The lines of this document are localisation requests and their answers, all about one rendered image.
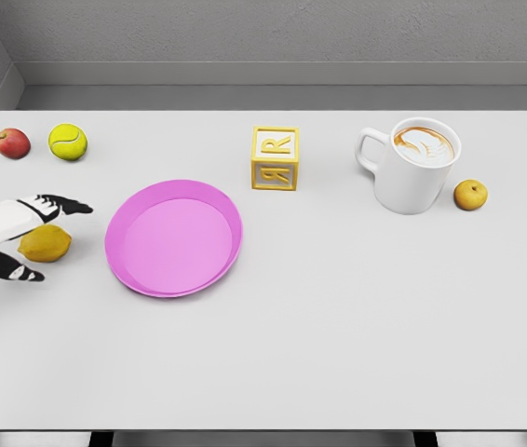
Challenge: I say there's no yellow lemon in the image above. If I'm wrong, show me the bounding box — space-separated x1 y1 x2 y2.
17 224 73 264

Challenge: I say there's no pink plate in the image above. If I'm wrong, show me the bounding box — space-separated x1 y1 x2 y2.
104 180 244 299

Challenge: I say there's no red apple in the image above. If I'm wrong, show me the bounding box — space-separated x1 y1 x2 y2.
0 128 32 160

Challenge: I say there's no yellow tennis ball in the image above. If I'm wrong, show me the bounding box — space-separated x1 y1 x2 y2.
47 122 88 163

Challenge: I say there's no yellow letter block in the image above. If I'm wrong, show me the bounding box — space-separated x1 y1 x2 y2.
250 126 301 193

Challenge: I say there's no white coffee mug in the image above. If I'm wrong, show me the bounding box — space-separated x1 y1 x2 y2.
354 116 463 216

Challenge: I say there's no small yellow pear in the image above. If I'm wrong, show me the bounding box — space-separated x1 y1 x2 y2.
453 179 489 211

